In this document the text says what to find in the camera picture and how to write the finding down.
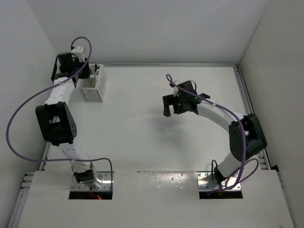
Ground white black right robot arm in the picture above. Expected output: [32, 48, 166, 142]
[162, 81, 267, 188]

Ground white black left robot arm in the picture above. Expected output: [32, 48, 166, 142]
[35, 47, 96, 187]

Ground white slotted organizer box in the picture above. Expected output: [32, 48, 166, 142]
[77, 64, 107, 102]

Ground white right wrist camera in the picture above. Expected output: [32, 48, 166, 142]
[173, 80, 180, 97]

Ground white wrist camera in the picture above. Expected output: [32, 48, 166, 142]
[71, 46, 85, 62]
[173, 80, 180, 97]

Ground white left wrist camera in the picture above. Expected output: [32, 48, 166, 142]
[71, 46, 85, 62]

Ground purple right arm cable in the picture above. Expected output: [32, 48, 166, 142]
[165, 74, 259, 190]

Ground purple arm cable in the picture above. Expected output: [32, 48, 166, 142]
[6, 36, 113, 173]
[165, 74, 259, 190]

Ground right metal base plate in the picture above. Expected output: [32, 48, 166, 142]
[197, 171, 242, 191]

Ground metal base plate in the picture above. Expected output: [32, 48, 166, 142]
[70, 171, 114, 191]
[197, 171, 242, 191]

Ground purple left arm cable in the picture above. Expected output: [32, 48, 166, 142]
[6, 36, 113, 173]

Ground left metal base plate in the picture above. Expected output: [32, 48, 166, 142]
[70, 171, 114, 191]

